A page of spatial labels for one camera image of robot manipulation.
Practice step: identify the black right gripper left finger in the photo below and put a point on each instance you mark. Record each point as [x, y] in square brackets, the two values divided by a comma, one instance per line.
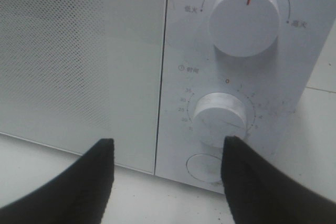
[79, 194]

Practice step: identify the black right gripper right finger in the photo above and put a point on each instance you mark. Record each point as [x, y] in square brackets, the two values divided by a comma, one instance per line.
[257, 192]

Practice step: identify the round door release button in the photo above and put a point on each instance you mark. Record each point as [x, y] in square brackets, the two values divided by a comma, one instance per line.
[205, 168]

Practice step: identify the white timer knob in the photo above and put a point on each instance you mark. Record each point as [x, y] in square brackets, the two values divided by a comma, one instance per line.
[218, 115]

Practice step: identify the white microwave door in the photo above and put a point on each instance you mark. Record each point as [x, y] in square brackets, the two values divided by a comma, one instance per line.
[76, 71]

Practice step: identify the white microwave oven body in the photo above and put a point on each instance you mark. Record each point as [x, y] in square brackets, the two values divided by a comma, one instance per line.
[269, 84]

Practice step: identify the upper white power knob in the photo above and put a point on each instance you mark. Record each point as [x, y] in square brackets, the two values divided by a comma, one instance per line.
[244, 28]

